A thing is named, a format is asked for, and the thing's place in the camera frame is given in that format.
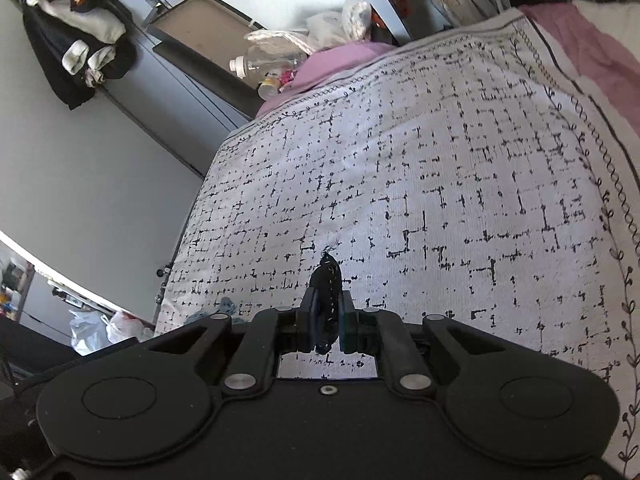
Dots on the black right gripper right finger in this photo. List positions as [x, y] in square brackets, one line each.
[382, 335]

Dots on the pink bed sheet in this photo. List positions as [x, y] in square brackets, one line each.
[600, 39]

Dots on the white plastic bag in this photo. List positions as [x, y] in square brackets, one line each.
[93, 331]

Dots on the brown board black frame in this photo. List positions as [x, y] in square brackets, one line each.
[201, 37]

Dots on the clear plastic bottle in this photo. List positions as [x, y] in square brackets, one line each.
[256, 63]

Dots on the white black patterned blanket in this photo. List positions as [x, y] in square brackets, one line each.
[480, 174]

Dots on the grey wardrobe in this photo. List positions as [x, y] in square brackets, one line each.
[182, 115]

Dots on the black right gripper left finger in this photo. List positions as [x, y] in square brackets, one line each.
[271, 334]

